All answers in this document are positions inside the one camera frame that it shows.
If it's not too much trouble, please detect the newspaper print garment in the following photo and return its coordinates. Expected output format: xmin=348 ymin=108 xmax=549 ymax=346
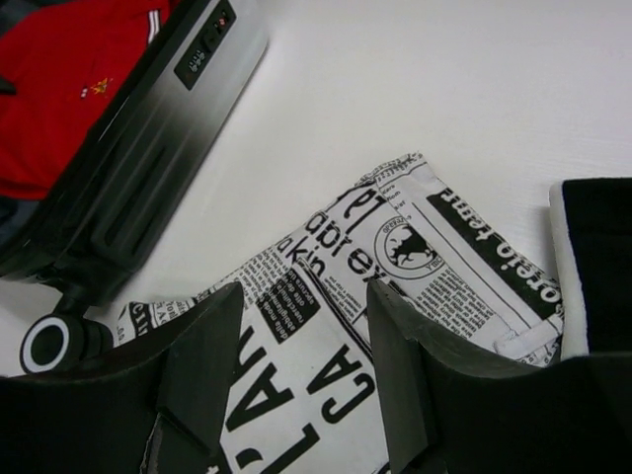
xmin=106 ymin=151 xmax=567 ymax=474

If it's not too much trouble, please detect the black and white garment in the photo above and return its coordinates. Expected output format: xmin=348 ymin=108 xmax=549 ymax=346
xmin=549 ymin=178 xmax=631 ymax=359

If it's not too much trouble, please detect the red polo shirt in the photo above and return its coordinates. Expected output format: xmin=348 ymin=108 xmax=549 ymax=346
xmin=1 ymin=1 xmax=177 ymax=200

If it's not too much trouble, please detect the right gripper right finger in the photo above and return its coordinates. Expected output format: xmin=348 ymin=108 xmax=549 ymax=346
xmin=366 ymin=280 xmax=631 ymax=473

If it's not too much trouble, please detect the black white space suitcase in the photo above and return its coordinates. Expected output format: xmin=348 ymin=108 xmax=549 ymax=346
xmin=1 ymin=1 xmax=269 ymax=373

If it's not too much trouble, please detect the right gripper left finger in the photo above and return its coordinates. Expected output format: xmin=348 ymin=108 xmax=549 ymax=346
xmin=1 ymin=283 xmax=244 ymax=473

